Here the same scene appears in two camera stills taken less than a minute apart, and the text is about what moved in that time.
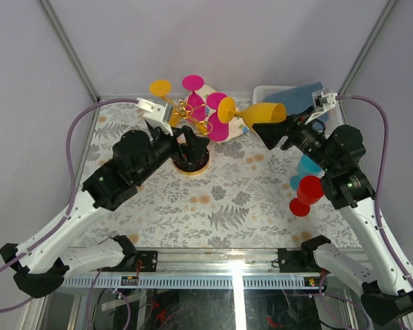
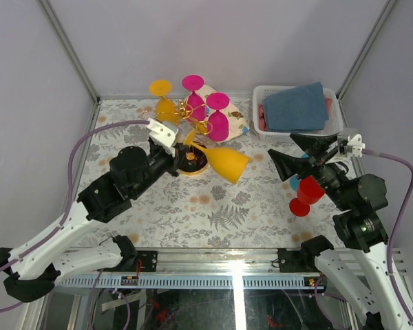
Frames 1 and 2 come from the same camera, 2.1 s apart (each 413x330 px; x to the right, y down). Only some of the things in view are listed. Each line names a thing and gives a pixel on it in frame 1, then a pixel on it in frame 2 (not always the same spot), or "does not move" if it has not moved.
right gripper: x=294 y=125 -> x=312 y=145
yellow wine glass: x=259 y=113 -> x=226 y=164
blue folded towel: x=298 y=99 does not move
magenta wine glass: x=217 y=130 does not move
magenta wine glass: x=196 y=106 does not move
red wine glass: x=310 y=190 does not move
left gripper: x=193 y=150 -> x=176 y=166
